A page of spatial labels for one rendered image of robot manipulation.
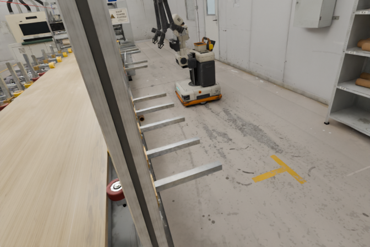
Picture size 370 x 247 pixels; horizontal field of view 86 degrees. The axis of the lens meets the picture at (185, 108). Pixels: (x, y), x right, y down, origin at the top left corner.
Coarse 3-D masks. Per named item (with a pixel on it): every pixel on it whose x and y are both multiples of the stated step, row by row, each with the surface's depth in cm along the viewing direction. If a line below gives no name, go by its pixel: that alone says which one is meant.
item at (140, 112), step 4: (164, 104) 149; (168, 104) 148; (172, 104) 149; (148, 108) 145; (152, 108) 145; (156, 108) 146; (160, 108) 147; (164, 108) 148; (136, 112) 142; (140, 112) 143; (144, 112) 144; (148, 112) 145
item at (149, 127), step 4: (180, 116) 129; (164, 120) 126; (168, 120) 125; (172, 120) 125; (176, 120) 126; (180, 120) 127; (184, 120) 128; (148, 124) 124; (152, 124) 123; (156, 124) 123; (160, 124) 124; (164, 124) 124; (168, 124) 125; (140, 128) 121; (144, 128) 121; (148, 128) 122; (152, 128) 123; (156, 128) 124
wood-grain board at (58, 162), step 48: (48, 96) 171; (0, 144) 108; (48, 144) 103; (96, 144) 98; (0, 192) 76; (48, 192) 74; (96, 192) 71; (0, 240) 59; (48, 240) 57; (96, 240) 56
